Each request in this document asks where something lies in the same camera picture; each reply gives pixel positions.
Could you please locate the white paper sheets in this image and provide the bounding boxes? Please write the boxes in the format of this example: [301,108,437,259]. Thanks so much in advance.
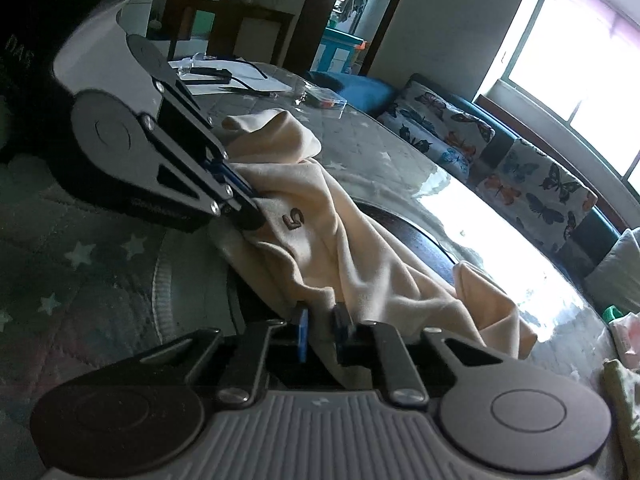
[167,57,296,98]

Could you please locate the hanging clothes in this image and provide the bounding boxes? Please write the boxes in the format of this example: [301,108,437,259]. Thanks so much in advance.
[339,0,369,24]

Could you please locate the window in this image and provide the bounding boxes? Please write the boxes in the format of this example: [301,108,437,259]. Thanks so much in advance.
[475,0,640,192]

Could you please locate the blue sofa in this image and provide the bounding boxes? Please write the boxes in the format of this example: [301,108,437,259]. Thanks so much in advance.
[410,74,637,281]

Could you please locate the dark wooden desk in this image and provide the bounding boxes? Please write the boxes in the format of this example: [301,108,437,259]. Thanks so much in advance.
[165,0,297,63]

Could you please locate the clear plastic box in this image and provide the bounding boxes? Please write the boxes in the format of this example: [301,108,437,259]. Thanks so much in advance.
[299,85,349,112]

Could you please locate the butterfly print cushion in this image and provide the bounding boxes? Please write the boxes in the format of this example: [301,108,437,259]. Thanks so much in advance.
[377,77,496,181]
[475,137,599,261]

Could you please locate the blue cushion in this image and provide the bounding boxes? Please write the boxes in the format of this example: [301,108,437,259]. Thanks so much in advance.
[305,71,399,116]

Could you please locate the beige garment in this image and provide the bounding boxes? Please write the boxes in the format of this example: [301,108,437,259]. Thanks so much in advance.
[207,109,539,392]

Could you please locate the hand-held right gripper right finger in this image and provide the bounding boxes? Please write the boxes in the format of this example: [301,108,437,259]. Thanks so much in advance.
[332,302,522,407]

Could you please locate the grey pillow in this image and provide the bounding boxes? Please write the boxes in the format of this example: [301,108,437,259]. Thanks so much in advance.
[582,227,640,317]

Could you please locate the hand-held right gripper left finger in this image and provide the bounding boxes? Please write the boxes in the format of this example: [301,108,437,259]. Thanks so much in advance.
[131,301,310,407]

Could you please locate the pink packet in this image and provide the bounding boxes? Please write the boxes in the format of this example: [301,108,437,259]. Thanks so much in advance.
[607,312,640,362]

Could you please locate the green patterned cloth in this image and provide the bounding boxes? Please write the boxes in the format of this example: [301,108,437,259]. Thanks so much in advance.
[600,359,640,461]

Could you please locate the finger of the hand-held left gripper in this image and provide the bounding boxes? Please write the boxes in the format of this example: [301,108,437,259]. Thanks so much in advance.
[142,114,267,234]
[126,34,255,197]

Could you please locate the dark wooden door frame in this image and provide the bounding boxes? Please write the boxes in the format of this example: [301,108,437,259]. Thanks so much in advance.
[289,0,419,77]

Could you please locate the black cable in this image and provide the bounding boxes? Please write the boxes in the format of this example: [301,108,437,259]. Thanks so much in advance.
[189,65,273,99]

